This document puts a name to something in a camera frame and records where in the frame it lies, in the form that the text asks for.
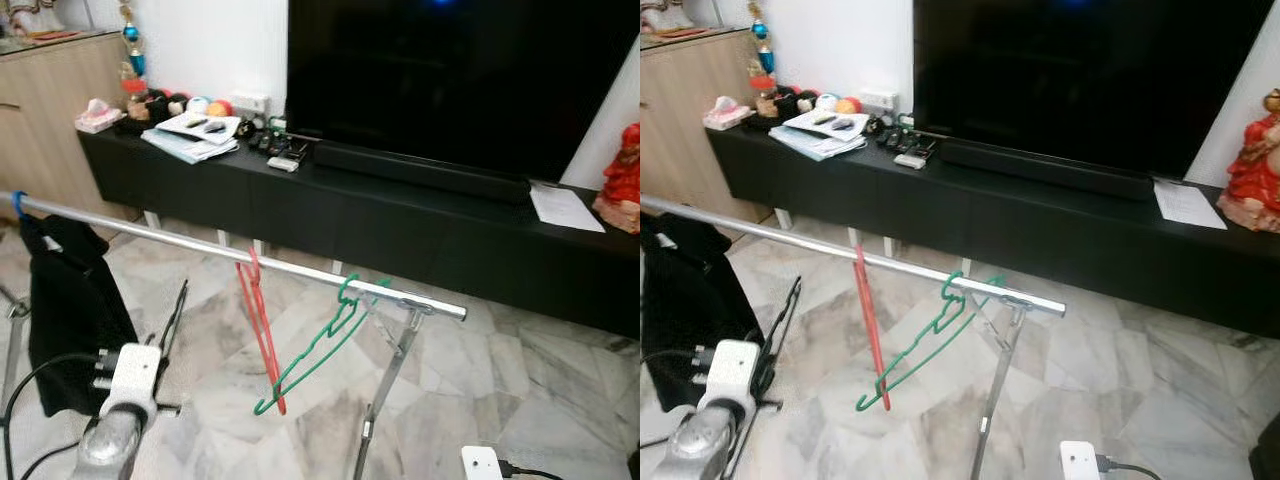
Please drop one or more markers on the green plastic hanger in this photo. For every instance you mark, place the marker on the green plastic hanger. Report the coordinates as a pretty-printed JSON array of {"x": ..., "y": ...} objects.
[
  {"x": 345, "y": 300},
  {"x": 950, "y": 295}
]

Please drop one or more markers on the silver metal clothes rack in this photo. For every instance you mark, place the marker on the silver metal clothes rack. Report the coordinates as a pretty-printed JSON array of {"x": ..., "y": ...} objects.
[
  {"x": 850, "y": 256},
  {"x": 200, "y": 249}
]

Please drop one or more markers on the white wall socket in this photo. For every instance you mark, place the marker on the white wall socket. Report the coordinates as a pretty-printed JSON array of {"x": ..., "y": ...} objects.
[
  {"x": 250, "y": 103},
  {"x": 878, "y": 100}
]

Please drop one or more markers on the black flat screen television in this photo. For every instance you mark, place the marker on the black flat screen television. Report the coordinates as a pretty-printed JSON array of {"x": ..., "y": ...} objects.
[
  {"x": 450, "y": 80},
  {"x": 1080, "y": 80}
]

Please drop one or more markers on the white remote control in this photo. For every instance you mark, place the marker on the white remote control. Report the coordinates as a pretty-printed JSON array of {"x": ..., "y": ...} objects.
[
  {"x": 910, "y": 160},
  {"x": 283, "y": 164}
]

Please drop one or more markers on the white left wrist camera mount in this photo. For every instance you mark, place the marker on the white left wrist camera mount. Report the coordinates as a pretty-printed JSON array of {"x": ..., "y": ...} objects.
[
  {"x": 732, "y": 375},
  {"x": 133, "y": 375}
]

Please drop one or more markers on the small red brown figurine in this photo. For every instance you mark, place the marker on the small red brown figurine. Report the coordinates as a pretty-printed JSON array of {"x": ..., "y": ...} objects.
[
  {"x": 134, "y": 100},
  {"x": 765, "y": 97}
]

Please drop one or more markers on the pink tissue box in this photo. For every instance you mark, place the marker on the pink tissue box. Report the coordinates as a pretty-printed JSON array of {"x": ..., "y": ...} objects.
[
  {"x": 100, "y": 118},
  {"x": 727, "y": 115}
]

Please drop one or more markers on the blue hanger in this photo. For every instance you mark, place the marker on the blue hanger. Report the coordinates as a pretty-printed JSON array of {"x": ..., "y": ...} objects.
[{"x": 17, "y": 205}]

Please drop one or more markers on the black television console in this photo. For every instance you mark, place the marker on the black television console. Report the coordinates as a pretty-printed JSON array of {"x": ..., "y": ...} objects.
[
  {"x": 400, "y": 240},
  {"x": 1050, "y": 240}
]

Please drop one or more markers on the orange ball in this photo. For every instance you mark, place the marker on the orange ball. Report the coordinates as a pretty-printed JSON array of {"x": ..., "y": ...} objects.
[
  {"x": 220, "y": 108},
  {"x": 848, "y": 105}
]

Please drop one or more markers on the black shirt with white label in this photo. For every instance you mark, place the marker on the black shirt with white label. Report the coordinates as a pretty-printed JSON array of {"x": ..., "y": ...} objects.
[
  {"x": 690, "y": 310},
  {"x": 75, "y": 310}
]

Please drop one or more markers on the hanging blue ball ornament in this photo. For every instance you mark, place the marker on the hanging blue ball ornament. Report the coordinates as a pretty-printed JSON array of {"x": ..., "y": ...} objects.
[
  {"x": 132, "y": 35},
  {"x": 760, "y": 30}
]

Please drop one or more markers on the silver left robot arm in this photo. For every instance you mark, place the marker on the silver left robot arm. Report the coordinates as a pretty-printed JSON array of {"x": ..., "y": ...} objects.
[
  {"x": 705, "y": 450},
  {"x": 105, "y": 450}
]

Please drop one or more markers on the white paper sheet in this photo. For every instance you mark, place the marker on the white paper sheet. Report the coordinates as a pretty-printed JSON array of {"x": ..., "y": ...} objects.
[
  {"x": 565, "y": 208},
  {"x": 1190, "y": 205}
]

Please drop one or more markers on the light wooden cabinet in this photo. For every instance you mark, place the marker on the light wooden cabinet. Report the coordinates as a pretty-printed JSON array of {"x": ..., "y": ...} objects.
[
  {"x": 50, "y": 120},
  {"x": 690, "y": 120}
]

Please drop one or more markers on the red plastic hanger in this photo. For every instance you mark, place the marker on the red plastic hanger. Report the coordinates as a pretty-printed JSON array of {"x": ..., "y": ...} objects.
[
  {"x": 265, "y": 340},
  {"x": 870, "y": 320}
]

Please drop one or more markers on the red laughing Buddha statue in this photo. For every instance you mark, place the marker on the red laughing Buddha statue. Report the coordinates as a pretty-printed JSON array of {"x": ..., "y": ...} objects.
[
  {"x": 1255, "y": 170},
  {"x": 622, "y": 180}
]

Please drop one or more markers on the black soundbar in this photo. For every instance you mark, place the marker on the black soundbar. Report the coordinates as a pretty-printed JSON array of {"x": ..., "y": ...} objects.
[
  {"x": 420, "y": 172},
  {"x": 1045, "y": 168}
]

